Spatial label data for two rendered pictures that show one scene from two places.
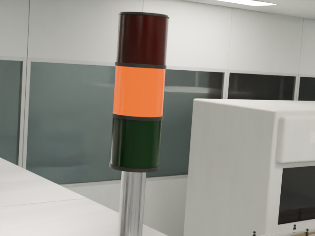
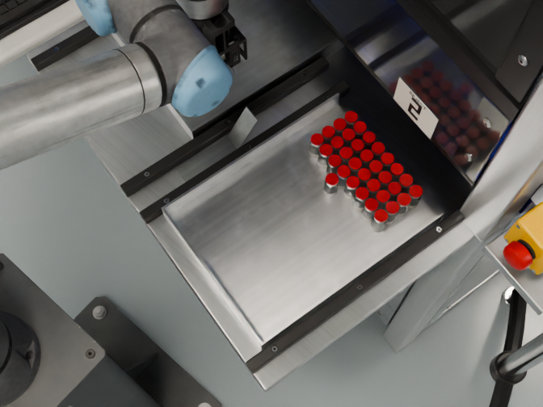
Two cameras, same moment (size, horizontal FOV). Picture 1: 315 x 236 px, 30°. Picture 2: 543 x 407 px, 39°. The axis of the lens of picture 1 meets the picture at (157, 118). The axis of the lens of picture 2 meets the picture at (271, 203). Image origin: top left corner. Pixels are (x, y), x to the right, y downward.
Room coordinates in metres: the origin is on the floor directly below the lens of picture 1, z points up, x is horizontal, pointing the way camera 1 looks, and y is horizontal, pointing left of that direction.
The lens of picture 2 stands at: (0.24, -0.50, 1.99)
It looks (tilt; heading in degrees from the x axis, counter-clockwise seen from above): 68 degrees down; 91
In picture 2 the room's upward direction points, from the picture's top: straight up
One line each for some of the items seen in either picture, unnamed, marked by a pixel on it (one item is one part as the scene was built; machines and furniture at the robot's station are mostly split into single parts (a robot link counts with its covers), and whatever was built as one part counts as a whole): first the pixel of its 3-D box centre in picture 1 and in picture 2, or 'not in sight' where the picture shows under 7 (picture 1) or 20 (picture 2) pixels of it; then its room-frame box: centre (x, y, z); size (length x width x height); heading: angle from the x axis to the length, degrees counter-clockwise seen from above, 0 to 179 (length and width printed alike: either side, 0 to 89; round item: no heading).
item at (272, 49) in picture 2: not in sight; (233, 29); (0.17, 0.26, 0.90); 0.34 x 0.26 x 0.04; 36
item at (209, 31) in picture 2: not in sight; (208, 29); (0.14, 0.12, 1.09); 0.09 x 0.08 x 0.12; 127
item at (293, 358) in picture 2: not in sight; (258, 130); (0.21, 0.08, 0.87); 0.70 x 0.48 x 0.02; 126
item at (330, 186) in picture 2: not in sight; (330, 184); (0.32, -0.03, 0.90); 0.02 x 0.02 x 0.05
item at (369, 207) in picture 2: not in sight; (347, 182); (0.35, -0.03, 0.90); 0.18 x 0.02 x 0.05; 126
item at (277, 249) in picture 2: not in sight; (301, 215); (0.28, -0.08, 0.90); 0.34 x 0.26 x 0.04; 36
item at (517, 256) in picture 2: not in sight; (520, 253); (0.57, -0.17, 0.99); 0.04 x 0.04 x 0.04; 36
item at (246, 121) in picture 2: not in sight; (216, 145); (0.15, 0.04, 0.91); 0.14 x 0.03 x 0.06; 37
